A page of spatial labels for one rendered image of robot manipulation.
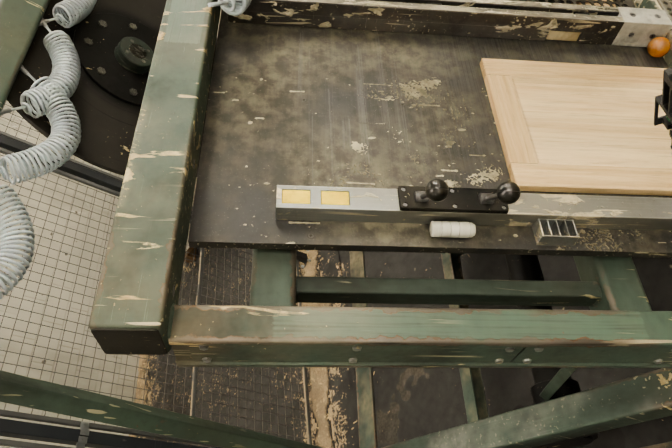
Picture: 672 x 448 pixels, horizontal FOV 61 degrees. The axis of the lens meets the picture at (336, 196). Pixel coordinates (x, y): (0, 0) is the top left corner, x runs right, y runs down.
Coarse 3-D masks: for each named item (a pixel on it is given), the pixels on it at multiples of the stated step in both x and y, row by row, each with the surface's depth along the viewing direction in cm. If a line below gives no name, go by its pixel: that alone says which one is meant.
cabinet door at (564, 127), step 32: (480, 64) 133; (512, 64) 132; (544, 64) 133; (576, 64) 134; (512, 96) 125; (544, 96) 127; (576, 96) 128; (608, 96) 129; (640, 96) 130; (512, 128) 119; (544, 128) 121; (576, 128) 122; (608, 128) 122; (640, 128) 123; (512, 160) 114; (544, 160) 115; (576, 160) 116; (608, 160) 117; (640, 160) 118; (576, 192) 113; (608, 192) 113; (640, 192) 113
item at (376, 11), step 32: (256, 0) 129; (288, 0) 129; (320, 0) 130; (352, 0) 132; (384, 0) 134; (416, 0) 135; (448, 0) 135; (480, 0) 136; (512, 0) 138; (416, 32) 138; (448, 32) 138; (480, 32) 138; (512, 32) 138; (544, 32) 139; (608, 32) 139; (640, 32) 140
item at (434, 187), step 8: (432, 184) 91; (440, 184) 90; (416, 192) 101; (424, 192) 102; (432, 192) 90; (440, 192) 90; (448, 192) 91; (416, 200) 101; (424, 200) 101; (432, 200) 92; (440, 200) 91
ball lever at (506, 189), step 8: (504, 184) 92; (512, 184) 92; (496, 192) 94; (504, 192) 92; (512, 192) 91; (520, 192) 92; (480, 200) 102; (488, 200) 101; (504, 200) 92; (512, 200) 92
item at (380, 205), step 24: (312, 192) 102; (360, 192) 103; (384, 192) 103; (288, 216) 102; (312, 216) 102; (336, 216) 102; (360, 216) 102; (384, 216) 102; (408, 216) 103; (432, 216) 103; (456, 216) 103; (480, 216) 103; (504, 216) 104; (528, 216) 104; (552, 216) 104; (576, 216) 104; (600, 216) 105; (624, 216) 105; (648, 216) 106
